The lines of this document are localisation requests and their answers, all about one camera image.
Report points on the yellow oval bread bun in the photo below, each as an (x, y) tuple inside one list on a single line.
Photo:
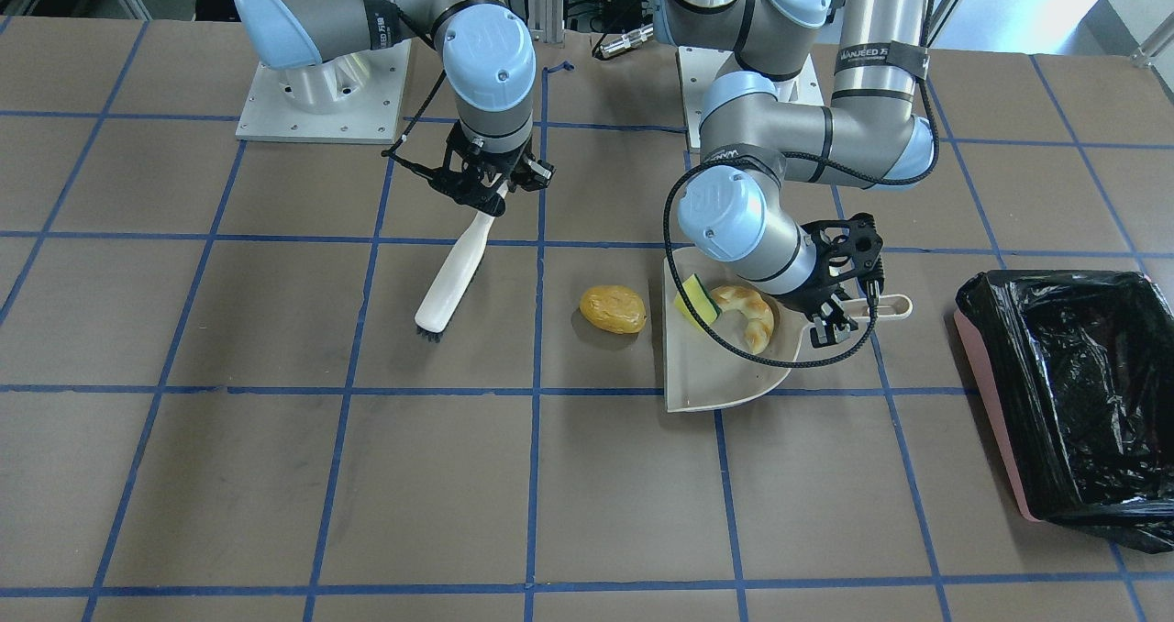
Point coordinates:
[(614, 309)]

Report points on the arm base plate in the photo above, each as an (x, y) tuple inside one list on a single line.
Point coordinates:
[(699, 67), (354, 99)]

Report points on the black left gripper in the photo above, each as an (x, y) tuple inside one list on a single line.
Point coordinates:
[(819, 285)]

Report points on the croissant bread piece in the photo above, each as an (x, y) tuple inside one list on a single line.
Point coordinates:
[(760, 325)]

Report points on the white hand brush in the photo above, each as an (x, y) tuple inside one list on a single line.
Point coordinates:
[(446, 291)]

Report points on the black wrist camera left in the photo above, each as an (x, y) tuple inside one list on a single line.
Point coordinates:
[(845, 250)]

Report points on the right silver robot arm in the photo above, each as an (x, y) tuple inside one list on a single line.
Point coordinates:
[(322, 53)]

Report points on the yellow green sponge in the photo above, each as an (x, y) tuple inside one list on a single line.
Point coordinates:
[(705, 306)]

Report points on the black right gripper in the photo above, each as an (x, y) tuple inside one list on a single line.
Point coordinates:
[(530, 172)]

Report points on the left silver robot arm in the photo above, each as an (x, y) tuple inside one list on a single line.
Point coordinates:
[(753, 140)]

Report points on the aluminium frame post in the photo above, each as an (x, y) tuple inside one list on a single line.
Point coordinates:
[(546, 21)]

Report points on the black lined trash bin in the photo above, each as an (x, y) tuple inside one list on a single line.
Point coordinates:
[(1074, 370)]

